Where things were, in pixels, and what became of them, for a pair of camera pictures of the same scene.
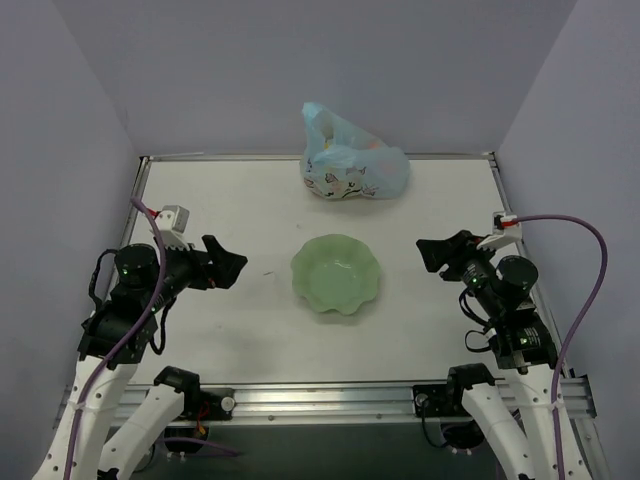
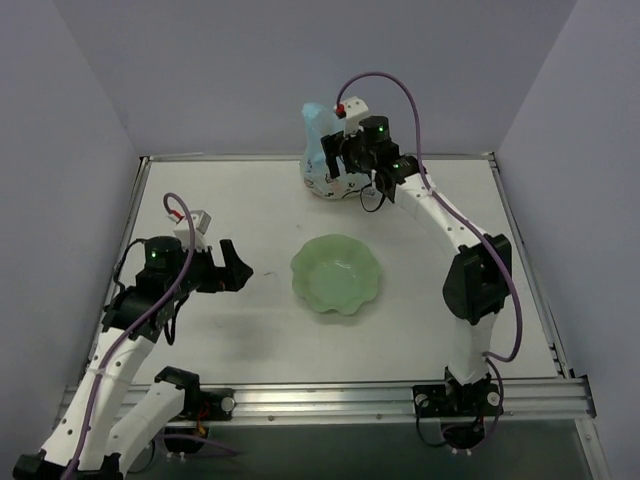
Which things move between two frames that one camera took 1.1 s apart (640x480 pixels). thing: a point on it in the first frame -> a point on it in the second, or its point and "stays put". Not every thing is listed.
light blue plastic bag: [340, 160] stays put
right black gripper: [454, 259] -> [343, 151]
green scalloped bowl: [335, 273] stays put
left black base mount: [209, 404] stays put
